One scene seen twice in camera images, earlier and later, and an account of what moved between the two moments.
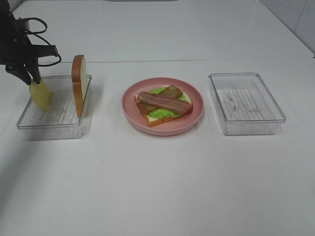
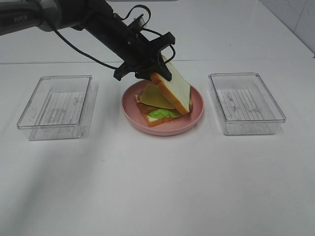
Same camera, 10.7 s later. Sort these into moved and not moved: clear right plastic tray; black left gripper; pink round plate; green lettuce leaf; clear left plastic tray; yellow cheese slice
Moved: yellow cheese slice; black left gripper
Not moved: green lettuce leaf; pink round plate; clear right plastic tray; clear left plastic tray
